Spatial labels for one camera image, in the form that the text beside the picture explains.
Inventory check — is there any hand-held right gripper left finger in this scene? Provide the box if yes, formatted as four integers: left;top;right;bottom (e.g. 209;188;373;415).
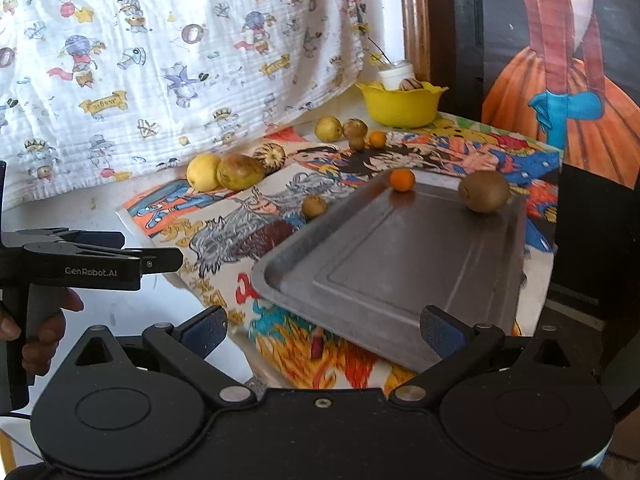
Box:
75;305;258;408

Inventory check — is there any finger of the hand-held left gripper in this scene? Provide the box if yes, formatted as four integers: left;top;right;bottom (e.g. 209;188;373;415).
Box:
122;247;184;277
50;228;126;250

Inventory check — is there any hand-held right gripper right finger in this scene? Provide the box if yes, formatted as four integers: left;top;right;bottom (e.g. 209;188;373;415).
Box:
390;304;571;408

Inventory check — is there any metal tray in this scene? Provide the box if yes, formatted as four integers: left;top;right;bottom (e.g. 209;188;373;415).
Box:
251;167;528;373

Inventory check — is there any yellow lemon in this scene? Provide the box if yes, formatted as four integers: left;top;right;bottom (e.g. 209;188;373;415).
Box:
186;154;222;192

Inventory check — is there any green-brown mango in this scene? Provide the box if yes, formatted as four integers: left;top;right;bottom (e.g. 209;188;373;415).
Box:
216;154;266;192

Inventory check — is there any striped melon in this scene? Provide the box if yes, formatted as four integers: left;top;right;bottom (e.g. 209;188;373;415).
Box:
251;142;287;170

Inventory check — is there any small brown kiwi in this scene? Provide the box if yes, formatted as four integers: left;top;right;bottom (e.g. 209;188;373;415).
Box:
301;195;328;219

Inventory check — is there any yellow apple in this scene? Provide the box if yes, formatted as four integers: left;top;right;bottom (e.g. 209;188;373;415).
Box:
314;116;344;142

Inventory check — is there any person's left hand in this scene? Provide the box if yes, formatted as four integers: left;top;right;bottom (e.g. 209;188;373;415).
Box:
0;290;85;377

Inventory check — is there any cartoon boys poster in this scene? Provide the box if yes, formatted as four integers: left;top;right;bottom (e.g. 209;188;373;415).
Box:
117;177;261;261

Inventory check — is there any large brown kiwi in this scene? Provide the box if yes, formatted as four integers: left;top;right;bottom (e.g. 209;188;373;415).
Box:
458;170;511;213

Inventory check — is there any colourful cartoon poster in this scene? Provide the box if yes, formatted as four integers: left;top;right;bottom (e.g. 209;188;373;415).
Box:
262;112;566;341

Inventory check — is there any printed white blanket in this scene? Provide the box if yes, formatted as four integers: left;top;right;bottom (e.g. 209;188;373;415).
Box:
0;0;369;211

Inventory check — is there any yellow bowl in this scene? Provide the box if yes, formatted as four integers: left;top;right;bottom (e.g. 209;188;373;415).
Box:
355;80;449;128

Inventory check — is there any white cup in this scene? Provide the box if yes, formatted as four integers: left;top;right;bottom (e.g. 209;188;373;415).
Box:
377;60;416;91

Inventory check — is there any dry twig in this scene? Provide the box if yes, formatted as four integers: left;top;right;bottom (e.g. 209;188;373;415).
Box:
357;25;393;68

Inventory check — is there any black panel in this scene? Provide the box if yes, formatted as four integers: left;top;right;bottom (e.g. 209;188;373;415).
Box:
449;0;485;122

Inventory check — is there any wall poster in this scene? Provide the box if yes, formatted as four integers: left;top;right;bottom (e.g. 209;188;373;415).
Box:
480;0;640;191

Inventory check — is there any wooden frame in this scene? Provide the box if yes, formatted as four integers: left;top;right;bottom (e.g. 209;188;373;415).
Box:
397;0;432;83

